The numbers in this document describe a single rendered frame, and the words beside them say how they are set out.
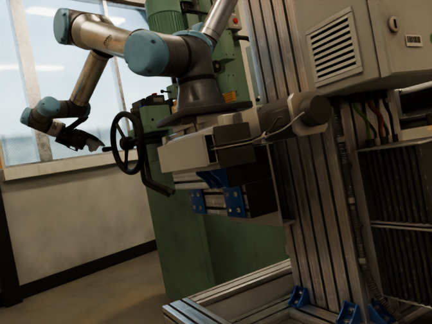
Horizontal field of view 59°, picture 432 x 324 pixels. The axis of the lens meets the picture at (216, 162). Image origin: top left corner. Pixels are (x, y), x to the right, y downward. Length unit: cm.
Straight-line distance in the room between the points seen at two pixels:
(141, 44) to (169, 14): 95
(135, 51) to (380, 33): 60
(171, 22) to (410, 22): 134
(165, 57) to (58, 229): 209
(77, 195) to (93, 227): 27
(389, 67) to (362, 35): 9
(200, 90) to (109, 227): 214
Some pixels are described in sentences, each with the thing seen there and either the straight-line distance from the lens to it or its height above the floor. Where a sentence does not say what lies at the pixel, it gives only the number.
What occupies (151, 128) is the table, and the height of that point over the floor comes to 85.
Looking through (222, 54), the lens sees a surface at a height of 117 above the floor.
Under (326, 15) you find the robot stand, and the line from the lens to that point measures 87.
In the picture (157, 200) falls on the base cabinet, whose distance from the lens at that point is 196.
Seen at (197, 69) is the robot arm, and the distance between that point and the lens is 113.
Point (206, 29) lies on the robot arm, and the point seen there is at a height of 112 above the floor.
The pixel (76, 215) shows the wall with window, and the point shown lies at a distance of 299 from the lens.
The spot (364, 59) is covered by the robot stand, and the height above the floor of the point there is 81.
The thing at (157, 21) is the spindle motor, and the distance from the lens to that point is 199.
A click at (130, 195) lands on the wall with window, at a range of 320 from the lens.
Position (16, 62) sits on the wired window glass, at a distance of 313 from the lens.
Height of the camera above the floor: 68
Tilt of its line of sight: 1 degrees down
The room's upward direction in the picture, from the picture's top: 11 degrees counter-clockwise
